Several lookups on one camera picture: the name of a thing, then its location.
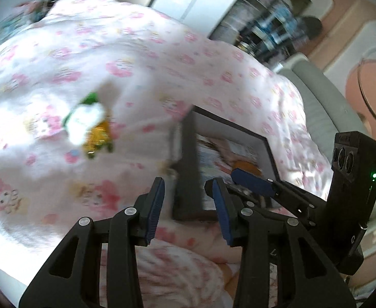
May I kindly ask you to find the white printed packet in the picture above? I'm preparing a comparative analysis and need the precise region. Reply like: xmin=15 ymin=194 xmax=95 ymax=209
xmin=197 ymin=134 xmax=240 ymax=210

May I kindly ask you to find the wooden comb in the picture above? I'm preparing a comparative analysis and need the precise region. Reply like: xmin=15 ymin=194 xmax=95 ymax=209
xmin=233 ymin=160 xmax=261 ymax=177

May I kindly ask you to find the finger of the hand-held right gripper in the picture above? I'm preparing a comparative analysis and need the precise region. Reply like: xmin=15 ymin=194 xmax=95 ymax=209
xmin=231 ymin=167 xmax=330 ymax=229

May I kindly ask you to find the white refrigerator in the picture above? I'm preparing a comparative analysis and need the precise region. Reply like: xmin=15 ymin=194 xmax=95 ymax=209
xmin=112 ymin=0 xmax=261 ymax=39

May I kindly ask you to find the dark shelf with bottles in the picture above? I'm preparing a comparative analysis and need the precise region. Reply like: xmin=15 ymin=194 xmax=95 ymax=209
xmin=212 ymin=0 xmax=312 ymax=69

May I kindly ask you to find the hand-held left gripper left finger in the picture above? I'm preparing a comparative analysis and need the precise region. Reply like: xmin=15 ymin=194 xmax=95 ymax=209
xmin=19 ymin=176 xmax=166 ymax=308

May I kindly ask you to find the round pink table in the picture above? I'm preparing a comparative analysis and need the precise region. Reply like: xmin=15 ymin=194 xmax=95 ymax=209
xmin=345 ymin=60 xmax=376 ymax=135

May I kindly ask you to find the person's pink clothing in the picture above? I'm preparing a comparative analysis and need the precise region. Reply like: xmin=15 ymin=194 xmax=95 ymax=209
xmin=101 ymin=224 xmax=241 ymax=308

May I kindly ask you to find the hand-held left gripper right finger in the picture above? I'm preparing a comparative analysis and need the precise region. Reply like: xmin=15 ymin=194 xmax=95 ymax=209
xmin=204 ymin=178 xmax=357 ymax=308

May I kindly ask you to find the green white gold toy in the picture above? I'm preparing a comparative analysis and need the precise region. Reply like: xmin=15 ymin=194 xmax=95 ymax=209
xmin=61 ymin=92 xmax=115 ymax=161

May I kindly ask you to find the pink printed blanket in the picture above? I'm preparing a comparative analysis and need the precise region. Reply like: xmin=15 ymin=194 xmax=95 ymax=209
xmin=0 ymin=0 xmax=336 ymax=264

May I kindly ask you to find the black box with white inside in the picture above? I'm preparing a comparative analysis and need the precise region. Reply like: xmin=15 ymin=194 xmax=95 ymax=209
xmin=171 ymin=105 xmax=282 ymax=223

